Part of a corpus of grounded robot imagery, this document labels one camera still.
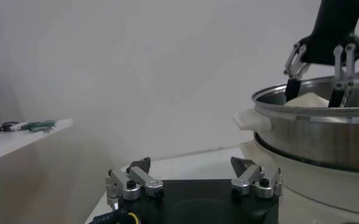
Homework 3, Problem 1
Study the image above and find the white side table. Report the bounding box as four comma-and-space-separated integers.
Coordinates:
0, 117, 74, 167

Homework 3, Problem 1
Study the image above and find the small white device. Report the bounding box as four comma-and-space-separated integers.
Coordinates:
10, 122, 29, 131

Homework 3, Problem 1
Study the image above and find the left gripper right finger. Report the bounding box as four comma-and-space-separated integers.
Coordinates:
230, 156, 284, 200

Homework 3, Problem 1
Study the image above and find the green handled tool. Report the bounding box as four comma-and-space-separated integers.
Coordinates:
26, 119, 57, 133

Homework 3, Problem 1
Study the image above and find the stainless steel steamer basket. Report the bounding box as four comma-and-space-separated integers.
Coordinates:
233, 72, 359, 175

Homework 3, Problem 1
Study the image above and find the white electric pot base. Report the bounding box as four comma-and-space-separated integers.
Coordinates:
238, 140, 359, 224

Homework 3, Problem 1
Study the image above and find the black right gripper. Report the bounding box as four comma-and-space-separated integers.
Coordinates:
283, 0, 359, 108

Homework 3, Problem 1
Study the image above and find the black looped cable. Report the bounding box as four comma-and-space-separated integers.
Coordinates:
0, 121, 19, 135

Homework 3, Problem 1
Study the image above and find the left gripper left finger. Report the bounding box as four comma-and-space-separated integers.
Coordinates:
105, 156, 165, 211

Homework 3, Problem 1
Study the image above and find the white steamed baozi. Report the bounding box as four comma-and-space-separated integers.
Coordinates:
284, 92, 331, 108

